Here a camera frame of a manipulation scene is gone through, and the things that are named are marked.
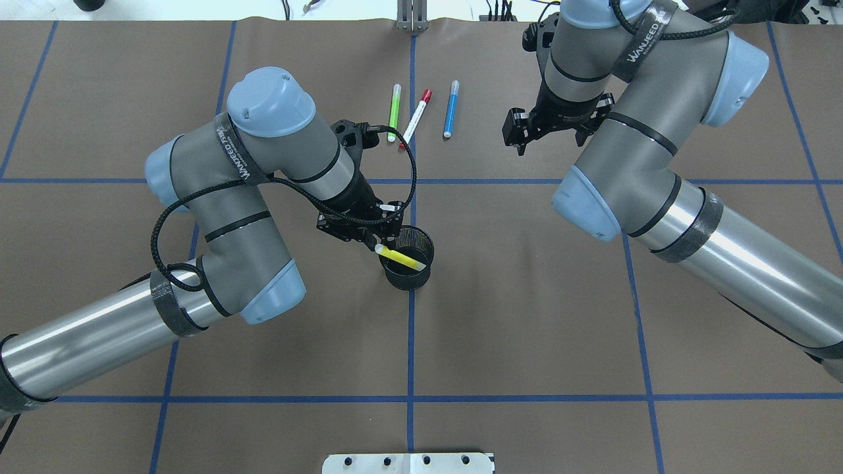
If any red marker pen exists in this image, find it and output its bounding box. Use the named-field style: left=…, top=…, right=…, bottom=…
left=400, top=89, right=433, bottom=149

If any green marker pen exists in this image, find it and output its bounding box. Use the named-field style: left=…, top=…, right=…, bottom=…
left=388, top=83, right=402, bottom=130

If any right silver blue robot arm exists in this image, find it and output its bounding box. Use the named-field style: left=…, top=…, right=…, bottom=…
left=502, top=1, right=842, bottom=380

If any yellow highlighter pen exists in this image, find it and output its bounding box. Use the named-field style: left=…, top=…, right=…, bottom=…
left=374, top=244, right=427, bottom=272

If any black mesh pen cup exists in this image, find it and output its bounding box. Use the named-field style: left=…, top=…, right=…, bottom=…
left=379, top=225, right=435, bottom=291

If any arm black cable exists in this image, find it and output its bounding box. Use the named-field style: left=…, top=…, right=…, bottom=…
left=150, top=125, right=418, bottom=294
left=609, top=0, right=738, bottom=40

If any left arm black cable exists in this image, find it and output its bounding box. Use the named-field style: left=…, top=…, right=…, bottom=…
left=150, top=125, right=418, bottom=294

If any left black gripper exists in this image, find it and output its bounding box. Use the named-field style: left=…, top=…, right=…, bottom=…
left=316, top=174, right=406, bottom=252

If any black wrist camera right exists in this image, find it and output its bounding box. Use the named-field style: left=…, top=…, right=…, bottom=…
left=521, top=19, right=557, bottom=52

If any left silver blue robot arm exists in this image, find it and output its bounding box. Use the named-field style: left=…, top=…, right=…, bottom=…
left=2, top=66, right=416, bottom=422

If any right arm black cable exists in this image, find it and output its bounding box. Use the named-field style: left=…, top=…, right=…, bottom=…
left=609, top=0, right=738, bottom=40

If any aluminium frame post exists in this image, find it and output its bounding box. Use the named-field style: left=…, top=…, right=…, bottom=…
left=396, top=0, right=429, bottom=33

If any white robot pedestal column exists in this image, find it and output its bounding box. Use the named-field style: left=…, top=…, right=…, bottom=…
left=321, top=452, right=496, bottom=473

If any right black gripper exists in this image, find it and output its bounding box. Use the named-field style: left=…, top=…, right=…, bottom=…
left=502, top=79, right=615, bottom=156

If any brown paper table cover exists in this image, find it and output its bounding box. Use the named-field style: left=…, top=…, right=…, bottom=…
left=2, top=18, right=841, bottom=473

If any blue marker pen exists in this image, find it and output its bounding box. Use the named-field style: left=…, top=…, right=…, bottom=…
left=442, top=79, right=460, bottom=140

